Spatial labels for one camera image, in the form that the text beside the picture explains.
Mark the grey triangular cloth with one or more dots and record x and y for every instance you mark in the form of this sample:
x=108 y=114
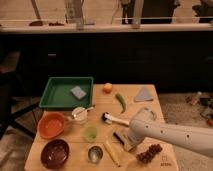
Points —
x=143 y=95

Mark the white cup with spoon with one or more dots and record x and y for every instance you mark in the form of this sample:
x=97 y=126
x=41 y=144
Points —
x=80 y=114

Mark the small green cup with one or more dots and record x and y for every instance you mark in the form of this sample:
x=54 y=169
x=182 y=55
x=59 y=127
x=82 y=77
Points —
x=90 y=134

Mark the green plastic tray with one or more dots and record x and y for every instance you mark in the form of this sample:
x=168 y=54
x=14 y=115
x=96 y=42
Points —
x=58 y=94

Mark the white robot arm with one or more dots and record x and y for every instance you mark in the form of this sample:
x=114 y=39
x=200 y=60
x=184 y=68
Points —
x=144 y=124

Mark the purple bowl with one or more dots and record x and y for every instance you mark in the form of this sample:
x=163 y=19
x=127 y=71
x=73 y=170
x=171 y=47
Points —
x=54 y=154

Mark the bunch of dark grapes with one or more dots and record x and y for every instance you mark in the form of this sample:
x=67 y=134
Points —
x=149 y=154

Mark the orange bowl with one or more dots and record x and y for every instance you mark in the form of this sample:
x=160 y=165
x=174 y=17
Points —
x=51 y=125

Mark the orange fruit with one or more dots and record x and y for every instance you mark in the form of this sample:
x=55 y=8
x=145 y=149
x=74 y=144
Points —
x=107 y=88

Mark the small metal cup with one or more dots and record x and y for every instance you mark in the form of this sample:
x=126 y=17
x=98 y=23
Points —
x=95 y=154

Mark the green chili pepper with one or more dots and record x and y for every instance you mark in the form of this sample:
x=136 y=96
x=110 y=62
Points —
x=122 y=102

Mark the grey blue sponge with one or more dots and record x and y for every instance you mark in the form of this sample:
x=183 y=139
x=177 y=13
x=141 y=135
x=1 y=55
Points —
x=78 y=92

